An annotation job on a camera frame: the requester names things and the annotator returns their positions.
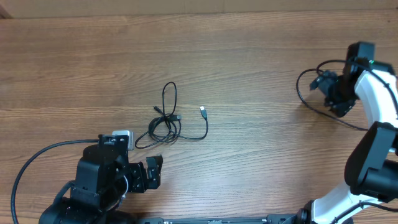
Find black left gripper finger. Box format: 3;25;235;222
147;172;161;189
146;154;163;174

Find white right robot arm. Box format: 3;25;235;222
284;42;397;223

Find black USB-C cable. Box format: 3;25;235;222
134;82;183;149

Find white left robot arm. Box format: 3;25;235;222
39;134;163;224

